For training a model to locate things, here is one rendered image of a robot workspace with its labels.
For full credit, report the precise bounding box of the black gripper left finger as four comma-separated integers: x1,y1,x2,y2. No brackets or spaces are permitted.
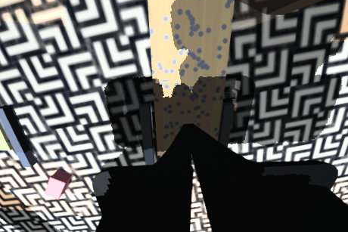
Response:
92,124,194,232

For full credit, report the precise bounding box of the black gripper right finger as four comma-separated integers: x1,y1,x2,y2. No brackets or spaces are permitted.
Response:
189,124,339,232

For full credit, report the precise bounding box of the pink cube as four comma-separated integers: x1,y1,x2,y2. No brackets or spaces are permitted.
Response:
45,169,72,200

